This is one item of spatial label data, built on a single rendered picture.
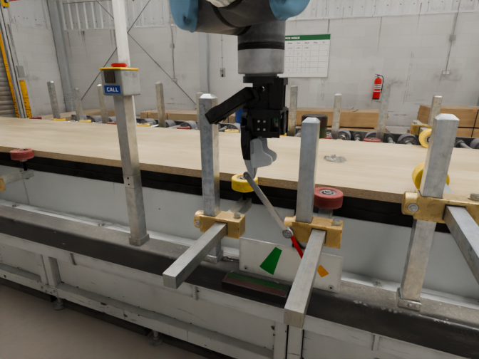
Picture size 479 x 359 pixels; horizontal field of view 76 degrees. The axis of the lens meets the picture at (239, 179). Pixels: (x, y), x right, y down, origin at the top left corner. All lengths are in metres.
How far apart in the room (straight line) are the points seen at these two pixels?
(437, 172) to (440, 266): 0.40
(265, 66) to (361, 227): 0.58
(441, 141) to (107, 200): 1.16
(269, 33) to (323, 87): 7.20
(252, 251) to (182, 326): 0.76
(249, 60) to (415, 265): 0.55
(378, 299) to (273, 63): 0.59
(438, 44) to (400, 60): 0.73
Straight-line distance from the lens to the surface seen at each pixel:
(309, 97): 7.80
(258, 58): 0.59
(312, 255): 0.65
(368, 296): 0.84
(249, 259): 0.84
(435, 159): 0.70
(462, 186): 1.09
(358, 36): 7.83
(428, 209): 0.72
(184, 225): 1.18
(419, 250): 0.77
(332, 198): 0.82
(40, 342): 1.90
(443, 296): 1.07
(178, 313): 1.50
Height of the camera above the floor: 1.20
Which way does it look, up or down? 18 degrees down
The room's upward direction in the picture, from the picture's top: straight up
